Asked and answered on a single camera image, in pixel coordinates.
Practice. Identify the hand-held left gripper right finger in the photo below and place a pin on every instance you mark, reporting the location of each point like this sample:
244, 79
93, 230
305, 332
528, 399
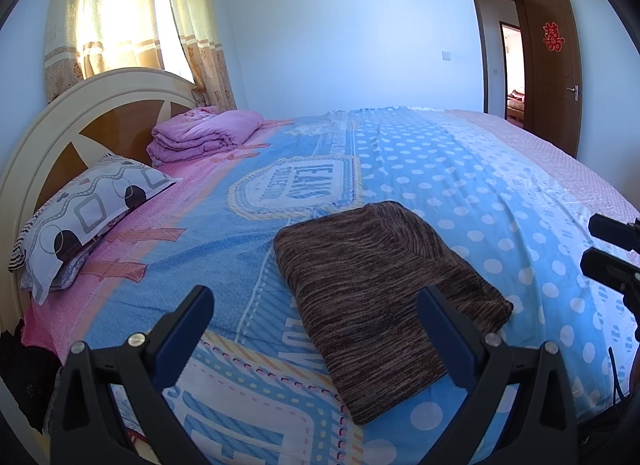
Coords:
445, 340

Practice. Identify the red paper door decoration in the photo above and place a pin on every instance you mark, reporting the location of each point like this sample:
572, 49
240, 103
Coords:
553, 36

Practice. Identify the brown knitted sweater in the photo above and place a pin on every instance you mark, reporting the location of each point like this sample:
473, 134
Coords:
375, 295

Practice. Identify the grey patterned pillow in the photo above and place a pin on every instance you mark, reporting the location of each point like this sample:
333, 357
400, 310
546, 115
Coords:
85, 225

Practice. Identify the sofa in next room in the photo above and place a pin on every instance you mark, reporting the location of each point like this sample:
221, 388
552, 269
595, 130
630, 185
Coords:
515, 105

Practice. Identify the yellow patterned curtain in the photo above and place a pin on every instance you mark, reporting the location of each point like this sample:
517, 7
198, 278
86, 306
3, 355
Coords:
100, 10
205, 35

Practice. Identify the brown door frame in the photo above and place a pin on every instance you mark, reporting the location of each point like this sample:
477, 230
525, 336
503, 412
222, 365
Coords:
477, 45

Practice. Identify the dark clothes beside bed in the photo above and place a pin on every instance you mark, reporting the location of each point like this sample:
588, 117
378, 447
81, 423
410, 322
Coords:
25, 375

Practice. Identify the folded pink quilt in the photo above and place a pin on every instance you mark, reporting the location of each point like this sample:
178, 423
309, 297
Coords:
205, 137

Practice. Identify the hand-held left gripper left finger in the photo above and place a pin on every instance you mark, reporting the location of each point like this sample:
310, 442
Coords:
187, 330

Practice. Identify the cream wooden bed headboard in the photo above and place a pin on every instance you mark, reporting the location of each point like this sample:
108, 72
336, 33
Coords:
75, 105

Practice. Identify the window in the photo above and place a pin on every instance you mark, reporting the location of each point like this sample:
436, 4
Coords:
167, 30

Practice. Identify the brown wooden door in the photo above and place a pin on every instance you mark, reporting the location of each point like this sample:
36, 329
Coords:
550, 105

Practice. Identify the bed with blue-pink sheet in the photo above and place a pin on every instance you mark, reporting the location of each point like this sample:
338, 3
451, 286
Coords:
450, 185

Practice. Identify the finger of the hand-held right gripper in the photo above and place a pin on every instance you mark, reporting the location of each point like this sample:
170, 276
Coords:
612, 231
607, 270

